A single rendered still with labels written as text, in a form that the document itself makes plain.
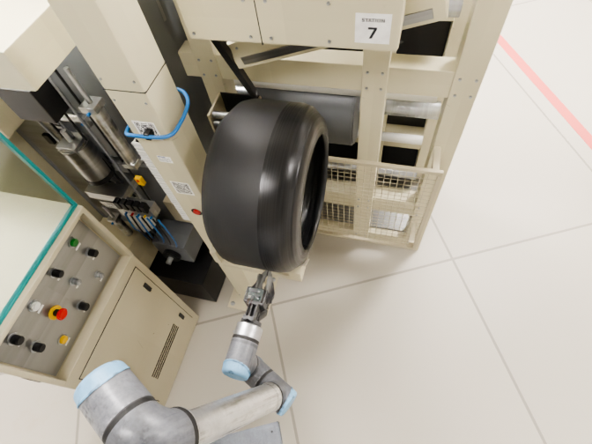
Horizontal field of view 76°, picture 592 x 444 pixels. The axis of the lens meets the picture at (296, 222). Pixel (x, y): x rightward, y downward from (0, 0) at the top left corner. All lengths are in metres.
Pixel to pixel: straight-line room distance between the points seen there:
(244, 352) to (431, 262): 1.62
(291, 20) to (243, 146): 0.36
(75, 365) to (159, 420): 0.87
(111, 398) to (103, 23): 0.79
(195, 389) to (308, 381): 0.66
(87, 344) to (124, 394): 0.83
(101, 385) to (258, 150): 0.69
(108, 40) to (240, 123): 0.39
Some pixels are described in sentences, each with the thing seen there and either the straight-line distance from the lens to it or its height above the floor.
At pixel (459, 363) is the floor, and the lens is 2.42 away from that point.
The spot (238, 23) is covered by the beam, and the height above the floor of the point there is 1.70.
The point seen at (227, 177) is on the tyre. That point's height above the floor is 1.44.
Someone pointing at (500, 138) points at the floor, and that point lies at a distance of 3.34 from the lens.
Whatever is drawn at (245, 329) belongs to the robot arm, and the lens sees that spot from 1.27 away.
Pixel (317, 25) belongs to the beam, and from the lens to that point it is 1.12.
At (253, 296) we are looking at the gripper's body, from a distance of 1.29.
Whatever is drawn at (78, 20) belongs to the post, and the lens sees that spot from 1.07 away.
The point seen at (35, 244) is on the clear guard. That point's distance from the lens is 1.44.
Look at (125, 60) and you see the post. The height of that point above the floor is 1.75.
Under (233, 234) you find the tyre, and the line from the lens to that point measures 1.16.
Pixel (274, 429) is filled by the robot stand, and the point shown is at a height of 0.60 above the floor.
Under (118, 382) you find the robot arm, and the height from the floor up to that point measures 1.49.
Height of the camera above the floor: 2.28
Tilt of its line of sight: 58 degrees down
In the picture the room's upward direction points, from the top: 11 degrees counter-clockwise
